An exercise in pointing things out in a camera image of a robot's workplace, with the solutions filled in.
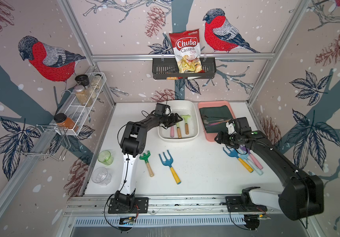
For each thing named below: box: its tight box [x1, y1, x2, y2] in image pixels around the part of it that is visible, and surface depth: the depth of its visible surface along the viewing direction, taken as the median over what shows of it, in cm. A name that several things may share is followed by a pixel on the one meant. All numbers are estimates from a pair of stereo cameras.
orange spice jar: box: [53, 112, 80, 132], surface depth 62 cm
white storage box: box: [157, 99, 200, 143], surface depth 106 cm
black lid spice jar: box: [74, 74, 90, 89], surface depth 76 cm
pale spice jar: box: [90, 74, 103, 89], surface depth 87 cm
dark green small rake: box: [139, 150, 155, 178], surface depth 91 cm
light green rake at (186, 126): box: [180, 114, 192, 135], surface depth 106 cm
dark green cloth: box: [199, 105, 234, 134], surface depth 113 cm
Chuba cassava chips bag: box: [169, 28, 206, 74], surface depth 85 cm
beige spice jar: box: [74, 84, 92, 107], surface depth 74 cm
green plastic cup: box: [97, 150, 114, 166], surface depth 89 cm
